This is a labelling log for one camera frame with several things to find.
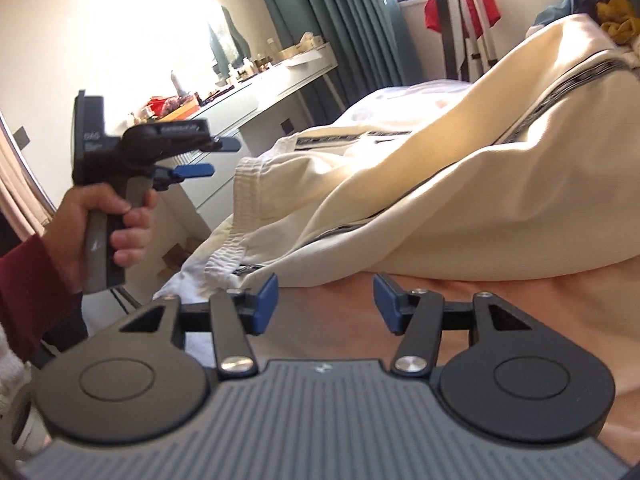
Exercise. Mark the dark wall socket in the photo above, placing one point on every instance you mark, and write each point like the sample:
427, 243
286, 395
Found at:
286, 126
22, 137

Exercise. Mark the red packet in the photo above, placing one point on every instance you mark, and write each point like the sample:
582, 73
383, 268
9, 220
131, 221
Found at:
161, 105

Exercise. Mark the cardboard box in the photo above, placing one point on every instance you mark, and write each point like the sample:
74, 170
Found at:
177, 259

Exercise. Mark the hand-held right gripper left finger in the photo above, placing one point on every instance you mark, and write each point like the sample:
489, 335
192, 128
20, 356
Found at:
265, 306

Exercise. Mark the person's left hand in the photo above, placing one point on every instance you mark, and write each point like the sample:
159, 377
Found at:
64, 227

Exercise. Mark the white fluffy cloth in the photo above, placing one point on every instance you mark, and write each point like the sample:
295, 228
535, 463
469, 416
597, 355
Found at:
10, 360

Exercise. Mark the group of cosmetic jars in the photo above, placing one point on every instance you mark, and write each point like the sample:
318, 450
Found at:
255, 62

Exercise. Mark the grey bottle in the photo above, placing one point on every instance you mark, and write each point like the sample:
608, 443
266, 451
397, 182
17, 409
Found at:
176, 82

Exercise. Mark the cream pants with striped band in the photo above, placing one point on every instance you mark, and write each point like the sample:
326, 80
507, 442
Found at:
450, 185

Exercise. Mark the bed with pink sheet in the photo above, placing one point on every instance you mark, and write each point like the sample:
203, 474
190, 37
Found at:
550, 305

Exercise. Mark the green curtain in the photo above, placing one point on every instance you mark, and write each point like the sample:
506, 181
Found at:
340, 20

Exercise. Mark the white tripod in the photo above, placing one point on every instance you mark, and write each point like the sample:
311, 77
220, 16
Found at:
482, 40

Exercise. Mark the table mirror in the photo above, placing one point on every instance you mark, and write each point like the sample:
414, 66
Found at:
230, 35

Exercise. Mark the white dresser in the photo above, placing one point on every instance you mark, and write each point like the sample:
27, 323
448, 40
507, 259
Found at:
260, 105

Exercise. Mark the yellow cloth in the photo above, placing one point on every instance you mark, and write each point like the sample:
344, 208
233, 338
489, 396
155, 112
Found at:
617, 20

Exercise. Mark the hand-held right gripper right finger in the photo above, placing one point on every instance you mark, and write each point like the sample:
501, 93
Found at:
387, 306

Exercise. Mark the person's left forearm red sleeve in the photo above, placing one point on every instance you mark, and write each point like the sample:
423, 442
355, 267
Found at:
30, 292

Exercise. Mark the white tray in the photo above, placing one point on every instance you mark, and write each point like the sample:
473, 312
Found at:
307, 55

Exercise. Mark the white duvet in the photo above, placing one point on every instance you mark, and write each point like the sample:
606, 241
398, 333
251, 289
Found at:
400, 97

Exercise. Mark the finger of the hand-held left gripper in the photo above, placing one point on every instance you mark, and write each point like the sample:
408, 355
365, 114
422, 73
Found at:
227, 144
192, 172

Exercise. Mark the red cloth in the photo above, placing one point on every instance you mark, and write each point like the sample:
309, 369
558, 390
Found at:
433, 12

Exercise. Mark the pink curtain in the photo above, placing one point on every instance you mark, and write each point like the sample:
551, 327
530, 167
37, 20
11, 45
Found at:
20, 190

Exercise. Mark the black upright stand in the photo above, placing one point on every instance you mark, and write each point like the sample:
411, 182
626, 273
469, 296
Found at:
450, 50

